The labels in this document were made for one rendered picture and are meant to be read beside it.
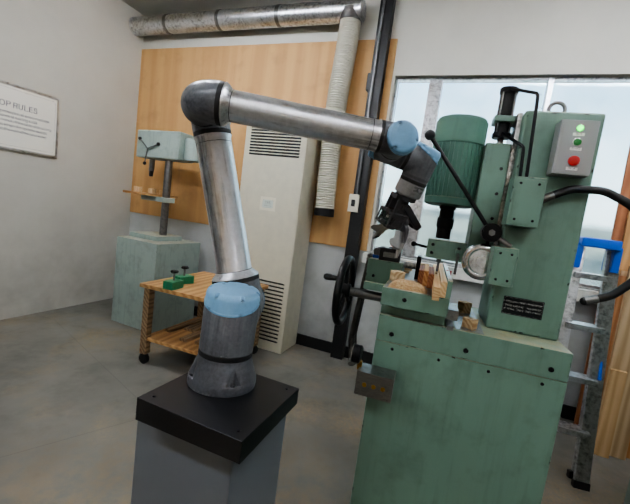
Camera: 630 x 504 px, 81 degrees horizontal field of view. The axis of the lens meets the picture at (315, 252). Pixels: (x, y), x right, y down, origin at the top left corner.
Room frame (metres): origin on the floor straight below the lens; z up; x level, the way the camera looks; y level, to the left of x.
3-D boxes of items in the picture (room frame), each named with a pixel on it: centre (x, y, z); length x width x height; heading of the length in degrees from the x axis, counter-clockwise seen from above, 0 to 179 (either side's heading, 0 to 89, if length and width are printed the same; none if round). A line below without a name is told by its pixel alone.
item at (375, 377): (1.17, -0.25, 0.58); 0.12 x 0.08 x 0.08; 73
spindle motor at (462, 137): (1.38, -0.47, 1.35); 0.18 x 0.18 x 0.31
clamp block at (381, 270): (1.48, -0.29, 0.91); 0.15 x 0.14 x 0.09; 163
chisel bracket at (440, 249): (1.38, -0.48, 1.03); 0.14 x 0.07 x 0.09; 73
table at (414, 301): (1.46, -0.38, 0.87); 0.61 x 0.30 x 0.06; 163
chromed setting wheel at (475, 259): (1.23, -0.55, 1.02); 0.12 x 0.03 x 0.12; 73
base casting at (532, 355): (1.35, -0.58, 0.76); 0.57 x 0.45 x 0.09; 73
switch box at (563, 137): (1.16, -0.73, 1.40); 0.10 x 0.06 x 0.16; 73
